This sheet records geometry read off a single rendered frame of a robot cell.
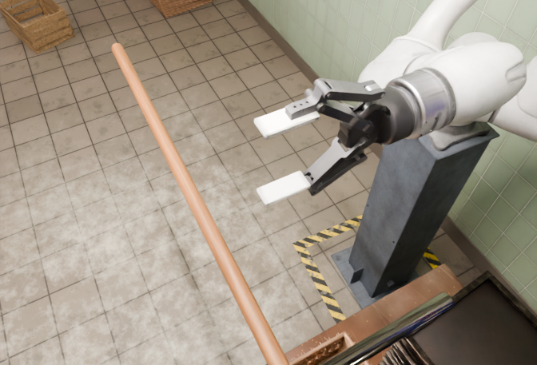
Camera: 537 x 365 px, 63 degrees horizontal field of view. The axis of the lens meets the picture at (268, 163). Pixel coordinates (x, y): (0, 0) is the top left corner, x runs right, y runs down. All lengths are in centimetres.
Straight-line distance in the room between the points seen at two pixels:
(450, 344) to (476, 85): 65
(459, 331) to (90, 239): 174
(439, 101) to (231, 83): 239
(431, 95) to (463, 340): 67
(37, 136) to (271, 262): 159
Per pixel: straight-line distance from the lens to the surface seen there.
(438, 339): 113
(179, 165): 93
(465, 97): 65
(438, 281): 156
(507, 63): 71
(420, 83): 62
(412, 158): 137
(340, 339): 127
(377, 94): 56
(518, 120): 121
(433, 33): 83
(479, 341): 116
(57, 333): 220
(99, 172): 259
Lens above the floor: 192
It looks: 51 degrees down
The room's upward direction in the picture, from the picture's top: straight up
